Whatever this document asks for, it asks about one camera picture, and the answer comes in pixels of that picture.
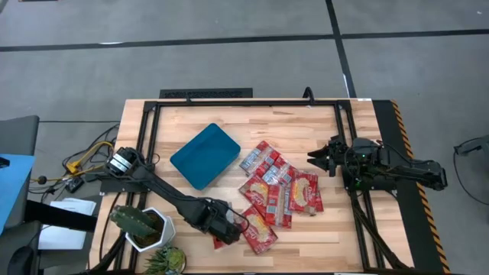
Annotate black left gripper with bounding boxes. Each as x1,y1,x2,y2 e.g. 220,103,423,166
202,199,248,246

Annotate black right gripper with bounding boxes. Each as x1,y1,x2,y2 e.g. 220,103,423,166
307,135,358,177

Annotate white hexagonal plant pot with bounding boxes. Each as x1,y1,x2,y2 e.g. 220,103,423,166
125,207,176,254

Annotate green succulent plant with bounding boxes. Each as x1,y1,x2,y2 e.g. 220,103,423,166
143,244,187,275

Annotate black hazard striped mat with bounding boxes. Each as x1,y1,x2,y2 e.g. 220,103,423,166
372,99,452,274

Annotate blue plastic basket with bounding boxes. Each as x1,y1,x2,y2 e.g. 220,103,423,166
170,122,242,191

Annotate green cactus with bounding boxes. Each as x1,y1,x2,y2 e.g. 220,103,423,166
109,205,160,238

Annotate black floor grille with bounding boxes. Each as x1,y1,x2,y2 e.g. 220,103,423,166
159,87,254,99

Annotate white paper sheets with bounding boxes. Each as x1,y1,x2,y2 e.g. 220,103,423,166
37,197,97,251

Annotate black bar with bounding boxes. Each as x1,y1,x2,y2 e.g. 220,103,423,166
24,199,99,232

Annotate blue board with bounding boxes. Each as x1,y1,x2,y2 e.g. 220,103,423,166
0,154,36,235

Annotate black metal table frame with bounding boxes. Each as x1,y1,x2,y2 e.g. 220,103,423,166
88,97,416,275

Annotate yellow cable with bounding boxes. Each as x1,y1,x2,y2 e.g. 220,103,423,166
30,140,115,183

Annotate black cable with round plug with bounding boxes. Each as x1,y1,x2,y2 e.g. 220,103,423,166
30,174,70,185

